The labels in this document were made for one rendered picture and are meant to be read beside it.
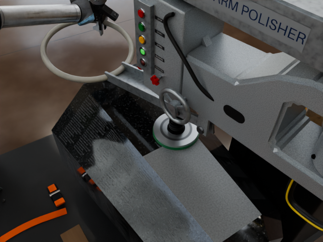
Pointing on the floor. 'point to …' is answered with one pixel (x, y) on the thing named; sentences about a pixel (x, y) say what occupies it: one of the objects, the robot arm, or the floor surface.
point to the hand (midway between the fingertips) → (104, 30)
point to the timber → (74, 235)
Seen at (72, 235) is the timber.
